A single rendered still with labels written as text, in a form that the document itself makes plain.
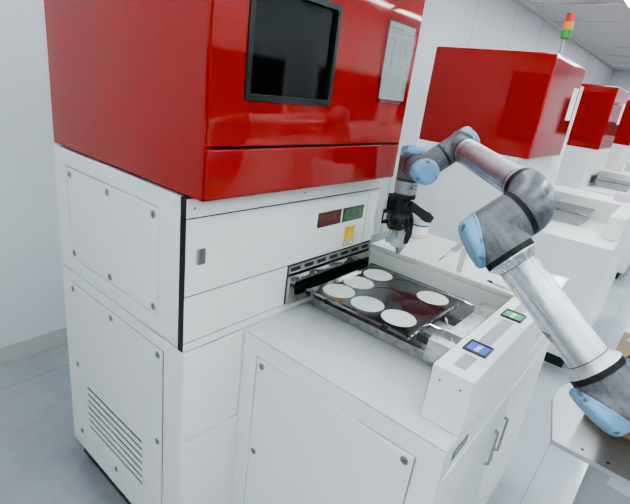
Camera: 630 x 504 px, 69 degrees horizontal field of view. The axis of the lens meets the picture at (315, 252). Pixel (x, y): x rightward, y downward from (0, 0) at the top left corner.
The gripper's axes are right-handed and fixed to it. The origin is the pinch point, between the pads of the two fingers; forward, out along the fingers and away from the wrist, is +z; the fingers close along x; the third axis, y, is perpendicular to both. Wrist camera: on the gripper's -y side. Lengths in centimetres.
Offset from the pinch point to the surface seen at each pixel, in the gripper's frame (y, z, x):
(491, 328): -1.3, 3.4, 47.4
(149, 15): 81, -60, 13
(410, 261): -5.2, 4.3, 0.0
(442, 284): -11.8, 8.1, 11.4
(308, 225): 36.0, -10.1, 4.5
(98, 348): 97, 38, -12
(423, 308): 3.5, 9.4, 24.5
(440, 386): 22, 8, 61
